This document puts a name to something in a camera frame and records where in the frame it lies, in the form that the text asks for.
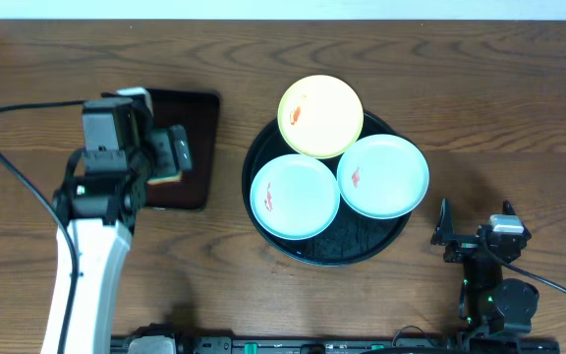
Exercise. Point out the light green plate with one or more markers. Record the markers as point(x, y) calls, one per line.
point(294, 197)
point(383, 176)

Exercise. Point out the yellow plate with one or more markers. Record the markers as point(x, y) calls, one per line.
point(320, 116)

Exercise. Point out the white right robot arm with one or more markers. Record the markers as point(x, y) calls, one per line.
point(498, 310)

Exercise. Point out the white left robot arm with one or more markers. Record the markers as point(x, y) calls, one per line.
point(104, 188)

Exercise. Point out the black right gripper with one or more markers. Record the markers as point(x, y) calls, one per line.
point(463, 246)

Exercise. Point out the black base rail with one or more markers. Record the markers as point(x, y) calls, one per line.
point(165, 338)

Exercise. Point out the black round tray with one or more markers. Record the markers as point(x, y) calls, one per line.
point(350, 238)

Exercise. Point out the black rectangular tray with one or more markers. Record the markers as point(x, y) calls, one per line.
point(198, 113)

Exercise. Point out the green yellow sponge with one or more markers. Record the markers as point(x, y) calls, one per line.
point(174, 178)

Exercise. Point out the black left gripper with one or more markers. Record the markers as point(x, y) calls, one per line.
point(178, 147)

